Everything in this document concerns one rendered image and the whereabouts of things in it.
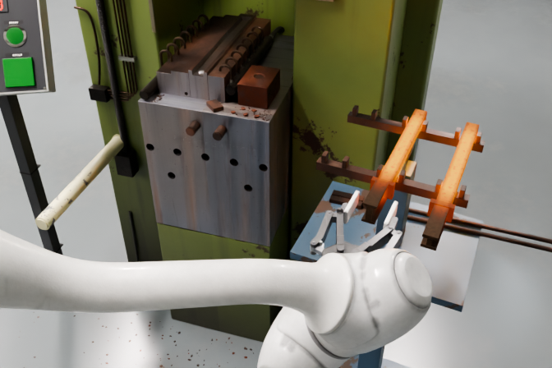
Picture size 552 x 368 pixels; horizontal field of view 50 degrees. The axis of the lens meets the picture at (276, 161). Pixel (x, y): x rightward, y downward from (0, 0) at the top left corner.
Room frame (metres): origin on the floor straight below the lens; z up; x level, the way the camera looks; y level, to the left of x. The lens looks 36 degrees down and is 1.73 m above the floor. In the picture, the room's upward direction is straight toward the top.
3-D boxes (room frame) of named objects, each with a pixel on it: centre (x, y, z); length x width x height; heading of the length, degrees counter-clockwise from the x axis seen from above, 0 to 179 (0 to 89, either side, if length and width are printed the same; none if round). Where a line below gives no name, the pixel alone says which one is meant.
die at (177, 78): (1.63, 0.17, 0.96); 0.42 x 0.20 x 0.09; 163
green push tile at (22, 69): (1.40, 0.68, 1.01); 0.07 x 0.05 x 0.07; 98
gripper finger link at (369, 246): (0.75, -0.17, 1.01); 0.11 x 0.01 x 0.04; 134
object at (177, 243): (1.63, 0.12, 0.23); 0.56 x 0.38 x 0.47; 163
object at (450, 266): (1.06, -0.28, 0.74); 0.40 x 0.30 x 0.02; 66
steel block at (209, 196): (1.63, 0.12, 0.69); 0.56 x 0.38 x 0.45; 163
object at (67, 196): (1.44, 0.59, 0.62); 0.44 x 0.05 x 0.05; 163
